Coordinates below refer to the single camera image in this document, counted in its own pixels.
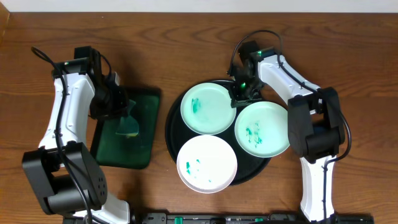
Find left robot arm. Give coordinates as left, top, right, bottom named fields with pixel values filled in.
left=22, top=46, right=131, bottom=223

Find green yellow sponge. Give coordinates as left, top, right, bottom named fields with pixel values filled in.
left=116, top=100, right=139, bottom=138

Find white plate green stains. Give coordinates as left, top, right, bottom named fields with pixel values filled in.
left=177, top=135, right=238, bottom=194

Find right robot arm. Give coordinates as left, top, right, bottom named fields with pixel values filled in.
left=228, top=41, right=351, bottom=223

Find round black tray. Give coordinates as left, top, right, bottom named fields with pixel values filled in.
left=165, top=80, right=270, bottom=185

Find rectangular dark green tray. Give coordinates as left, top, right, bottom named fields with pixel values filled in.
left=90, top=87, right=160, bottom=169

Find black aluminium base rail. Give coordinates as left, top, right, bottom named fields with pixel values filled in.
left=62, top=212, right=376, bottom=224

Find mint green plate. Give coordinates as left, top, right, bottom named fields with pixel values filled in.
left=234, top=101, right=290, bottom=158
left=180, top=83, right=237, bottom=135

